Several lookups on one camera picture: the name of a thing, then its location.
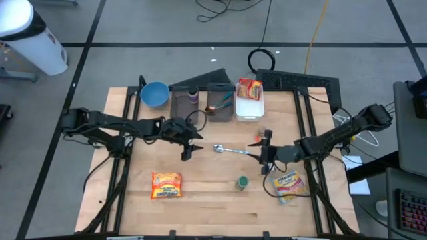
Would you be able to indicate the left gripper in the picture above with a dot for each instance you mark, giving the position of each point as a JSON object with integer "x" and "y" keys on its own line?
{"x": 177, "y": 130}

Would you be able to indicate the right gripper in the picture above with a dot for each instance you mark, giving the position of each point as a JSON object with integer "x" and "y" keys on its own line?
{"x": 280, "y": 155}

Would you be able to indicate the iridescent purple spoon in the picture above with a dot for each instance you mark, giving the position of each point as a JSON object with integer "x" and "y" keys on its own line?
{"x": 210, "y": 109}

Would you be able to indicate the purple label bottle black cap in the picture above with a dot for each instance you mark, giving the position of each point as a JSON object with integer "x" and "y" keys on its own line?
{"x": 193, "y": 96}

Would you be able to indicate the red ramen noodle packet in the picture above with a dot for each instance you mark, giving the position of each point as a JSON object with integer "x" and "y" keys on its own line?
{"x": 249, "y": 89}

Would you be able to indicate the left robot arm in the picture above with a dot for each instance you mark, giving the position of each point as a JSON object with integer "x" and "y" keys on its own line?
{"x": 100, "y": 118}

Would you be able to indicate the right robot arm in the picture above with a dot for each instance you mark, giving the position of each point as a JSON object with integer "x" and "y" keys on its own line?
{"x": 333, "y": 135}

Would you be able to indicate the grey translucent bin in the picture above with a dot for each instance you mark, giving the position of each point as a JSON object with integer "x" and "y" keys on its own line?
{"x": 183, "y": 111}
{"x": 225, "y": 116}

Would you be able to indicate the green lid spice jar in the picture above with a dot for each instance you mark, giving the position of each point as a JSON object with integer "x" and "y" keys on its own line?
{"x": 241, "y": 182}

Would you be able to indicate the white plastic bin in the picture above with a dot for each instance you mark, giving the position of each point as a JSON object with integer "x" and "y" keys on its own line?
{"x": 249, "y": 110}

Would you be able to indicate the blue yellow ramen noodle packet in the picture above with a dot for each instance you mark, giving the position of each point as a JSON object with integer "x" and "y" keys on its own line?
{"x": 288, "y": 186}

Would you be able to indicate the orange ramen noodle packet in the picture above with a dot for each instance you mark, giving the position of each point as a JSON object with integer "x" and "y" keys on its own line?
{"x": 166, "y": 185}

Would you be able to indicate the blue bowl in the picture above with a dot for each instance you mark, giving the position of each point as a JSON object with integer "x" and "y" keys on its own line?
{"x": 155, "y": 94}

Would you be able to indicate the white paper sheet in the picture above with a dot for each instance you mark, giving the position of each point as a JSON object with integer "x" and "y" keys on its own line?
{"x": 358, "y": 186}

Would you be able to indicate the white computer mouse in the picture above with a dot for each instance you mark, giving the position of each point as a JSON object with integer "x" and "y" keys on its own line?
{"x": 382, "y": 208}

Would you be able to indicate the grey desk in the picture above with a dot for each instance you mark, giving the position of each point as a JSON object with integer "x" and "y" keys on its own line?
{"x": 391, "y": 226}
{"x": 410, "y": 143}

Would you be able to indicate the backlit computer keyboard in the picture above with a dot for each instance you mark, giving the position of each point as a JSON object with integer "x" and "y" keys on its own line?
{"x": 413, "y": 213}

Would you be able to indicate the black computer box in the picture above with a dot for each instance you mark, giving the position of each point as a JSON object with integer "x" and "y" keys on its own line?
{"x": 421, "y": 100}

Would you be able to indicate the white trash can black rim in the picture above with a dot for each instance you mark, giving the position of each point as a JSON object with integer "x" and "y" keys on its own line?
{"x": 36, "y": 50}

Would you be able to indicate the black aluminium table frame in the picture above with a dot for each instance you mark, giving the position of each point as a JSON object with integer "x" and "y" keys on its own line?
{"x": 133, "y": 100}

